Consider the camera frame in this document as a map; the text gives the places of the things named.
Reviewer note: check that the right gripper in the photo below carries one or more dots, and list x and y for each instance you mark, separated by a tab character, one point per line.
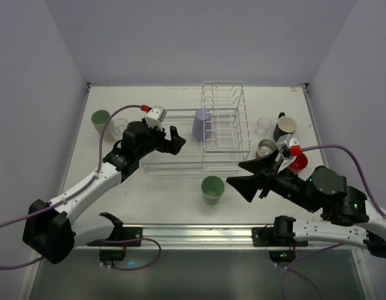
268	180

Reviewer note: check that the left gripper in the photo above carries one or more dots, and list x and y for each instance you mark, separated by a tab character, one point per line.
162	141

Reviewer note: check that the purple cup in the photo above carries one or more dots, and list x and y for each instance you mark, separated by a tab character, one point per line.
202	125

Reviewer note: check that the cream and brown cup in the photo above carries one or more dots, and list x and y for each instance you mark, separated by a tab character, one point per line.
265	148

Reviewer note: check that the red mug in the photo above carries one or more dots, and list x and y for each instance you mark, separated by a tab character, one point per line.
299	164

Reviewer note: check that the clear glass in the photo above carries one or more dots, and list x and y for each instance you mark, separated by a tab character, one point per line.
263	126
117	127

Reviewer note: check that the black mug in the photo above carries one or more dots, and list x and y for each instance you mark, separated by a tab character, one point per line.
284	125

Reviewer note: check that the light green cup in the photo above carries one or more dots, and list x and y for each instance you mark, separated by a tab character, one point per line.
99	119

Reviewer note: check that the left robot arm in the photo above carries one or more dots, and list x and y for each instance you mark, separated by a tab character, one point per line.
52	230

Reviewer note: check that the low white wire rack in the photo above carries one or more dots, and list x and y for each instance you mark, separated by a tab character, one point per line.
189	161

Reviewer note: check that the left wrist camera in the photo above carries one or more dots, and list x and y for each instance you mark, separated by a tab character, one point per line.
155	116

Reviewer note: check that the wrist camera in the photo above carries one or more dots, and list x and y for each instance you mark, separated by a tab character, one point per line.
289	149
155	116

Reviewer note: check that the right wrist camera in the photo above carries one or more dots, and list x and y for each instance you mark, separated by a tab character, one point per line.
289	149

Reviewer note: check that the tall white wire rack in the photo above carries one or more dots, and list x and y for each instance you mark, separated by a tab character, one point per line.
225	126

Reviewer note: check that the aluminium mounting rail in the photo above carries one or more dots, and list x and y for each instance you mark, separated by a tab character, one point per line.
193	236

